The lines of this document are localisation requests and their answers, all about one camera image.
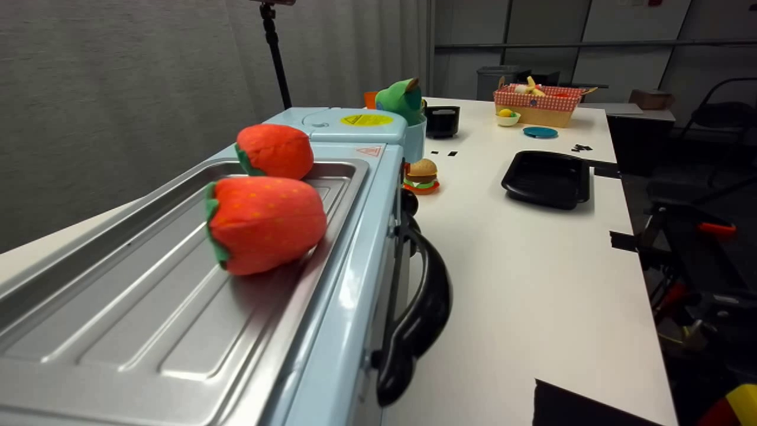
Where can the yellow red emergency stop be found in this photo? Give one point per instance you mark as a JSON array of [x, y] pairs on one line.
[[734, 405]]

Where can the black chair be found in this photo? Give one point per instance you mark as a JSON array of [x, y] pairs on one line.
[[722, 110]]

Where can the green toy pear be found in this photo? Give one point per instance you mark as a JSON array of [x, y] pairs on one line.
[[401, 98]]

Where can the black ribbed plastic tray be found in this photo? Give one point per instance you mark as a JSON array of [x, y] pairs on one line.
[[546, 181]]

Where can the light blue toy coffeemaker oven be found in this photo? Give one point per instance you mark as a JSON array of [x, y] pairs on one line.
[[197, 333]]

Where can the red toy tomato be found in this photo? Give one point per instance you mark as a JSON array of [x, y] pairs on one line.
[[274, 150]]

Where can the red checkered food basket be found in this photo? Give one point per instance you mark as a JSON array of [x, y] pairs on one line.
[[544, 107]]

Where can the black tripod pole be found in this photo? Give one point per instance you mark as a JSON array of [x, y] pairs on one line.
[[274, 54]]

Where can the small bowl with yellow toy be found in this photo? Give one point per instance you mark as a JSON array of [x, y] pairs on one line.
[[508, 120]]

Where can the grey backdrop curtain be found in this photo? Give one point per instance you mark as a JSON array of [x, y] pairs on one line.
[[156, 86]]

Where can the cardboard box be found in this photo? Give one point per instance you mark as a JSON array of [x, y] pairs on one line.
[[651, 101]]

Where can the teal round lid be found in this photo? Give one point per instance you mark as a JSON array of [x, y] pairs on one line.
[[539, 133]]

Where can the toy hamburger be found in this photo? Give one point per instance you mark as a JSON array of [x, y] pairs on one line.
[[421, 175]]

